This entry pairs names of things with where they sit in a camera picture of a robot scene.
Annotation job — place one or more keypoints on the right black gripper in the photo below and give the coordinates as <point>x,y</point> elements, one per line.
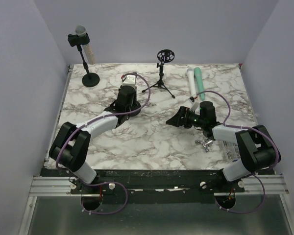
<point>177,120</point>

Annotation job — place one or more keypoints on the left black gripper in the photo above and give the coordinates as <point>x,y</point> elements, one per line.
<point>134,98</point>

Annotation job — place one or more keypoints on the white microphone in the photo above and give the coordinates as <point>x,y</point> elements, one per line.
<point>191,80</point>

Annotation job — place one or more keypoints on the black tripod shock mount stand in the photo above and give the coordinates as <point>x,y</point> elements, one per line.
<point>164,56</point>

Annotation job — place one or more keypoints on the mint green microphone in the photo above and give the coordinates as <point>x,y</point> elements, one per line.
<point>198,77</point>

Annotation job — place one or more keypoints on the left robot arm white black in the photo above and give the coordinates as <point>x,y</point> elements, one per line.
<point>74,156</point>

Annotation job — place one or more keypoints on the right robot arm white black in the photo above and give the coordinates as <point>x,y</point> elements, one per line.
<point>256,148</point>

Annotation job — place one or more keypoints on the black round base clip stand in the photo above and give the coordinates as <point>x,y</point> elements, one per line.
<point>90,79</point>

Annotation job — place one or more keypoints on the glitter silver mesh microphone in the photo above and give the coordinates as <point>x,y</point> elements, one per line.
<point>85,42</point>

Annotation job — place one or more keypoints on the chrome faucet fitting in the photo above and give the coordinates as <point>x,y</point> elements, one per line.
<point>205,144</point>

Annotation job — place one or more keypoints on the clear screw organizer box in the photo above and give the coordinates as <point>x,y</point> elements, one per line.
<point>231,151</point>

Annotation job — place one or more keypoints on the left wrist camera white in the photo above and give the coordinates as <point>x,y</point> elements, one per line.
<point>129,80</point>

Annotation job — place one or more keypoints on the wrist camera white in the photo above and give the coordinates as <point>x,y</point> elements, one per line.
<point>195,103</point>
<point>129,80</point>

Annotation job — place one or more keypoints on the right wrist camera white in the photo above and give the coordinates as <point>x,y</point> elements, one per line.
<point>195,103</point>

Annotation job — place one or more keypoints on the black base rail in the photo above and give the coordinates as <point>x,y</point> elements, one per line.
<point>150,186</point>

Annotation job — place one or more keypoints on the aluminium extrusion frame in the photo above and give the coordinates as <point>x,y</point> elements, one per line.
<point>46,186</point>

